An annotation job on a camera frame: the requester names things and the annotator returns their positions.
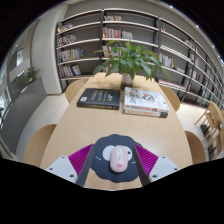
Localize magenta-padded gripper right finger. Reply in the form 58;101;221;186
132;143;181;187

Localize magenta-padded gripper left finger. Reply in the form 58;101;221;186
45;143;96;187

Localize pale pink computer mouse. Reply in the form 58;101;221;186
109;144;129;174

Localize dark cloud-shaped mouse pad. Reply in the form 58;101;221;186
90;133;145;184

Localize book with white-red spine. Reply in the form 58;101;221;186
123;107;169;119

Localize slatted wooden chair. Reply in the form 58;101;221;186
193;101;224;158

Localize white illustrated book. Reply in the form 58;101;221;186
123;86;170;114

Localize black hardcover book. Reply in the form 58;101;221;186
76;87;122;111

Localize leafy plant on grey ledge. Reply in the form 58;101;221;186
24;66;42;85

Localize green potted plant white pot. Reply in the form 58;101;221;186
92;39;172;90

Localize grey bookshelf unit with books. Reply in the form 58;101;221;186
54;7;224;110

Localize recessed ceiling lights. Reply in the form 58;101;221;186
159;1;224;64

